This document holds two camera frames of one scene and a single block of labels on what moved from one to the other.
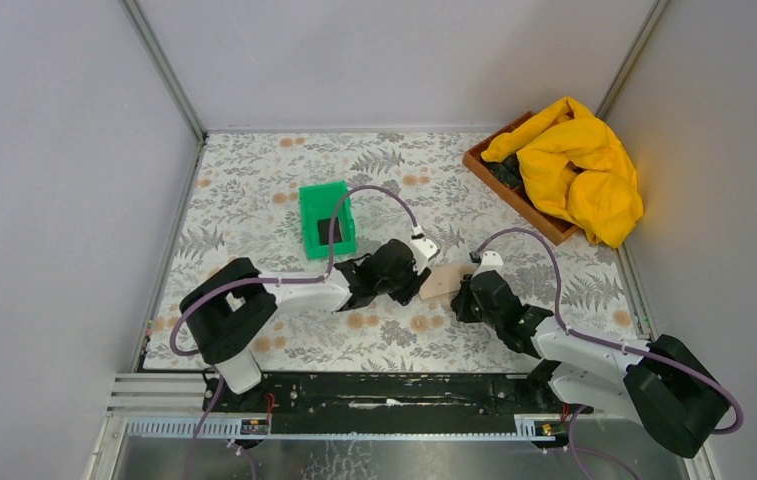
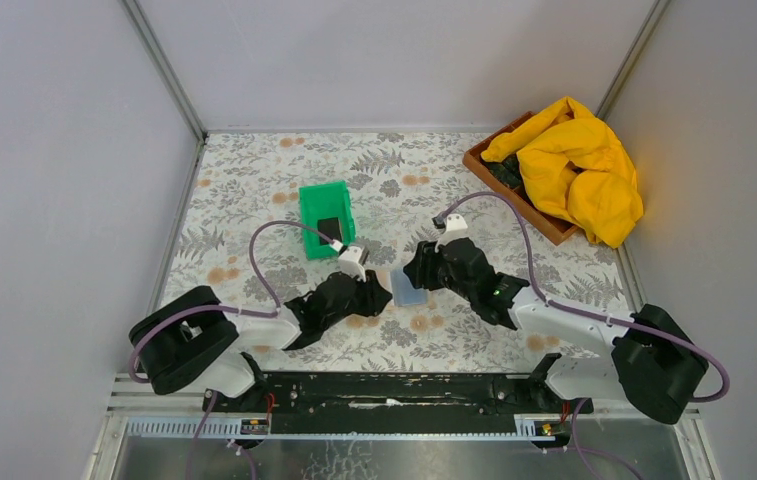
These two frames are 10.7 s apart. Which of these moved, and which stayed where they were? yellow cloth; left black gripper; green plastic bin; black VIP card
Moved: left black gripper
Stayed: yellow cloth; black VIP card; green plastic bin
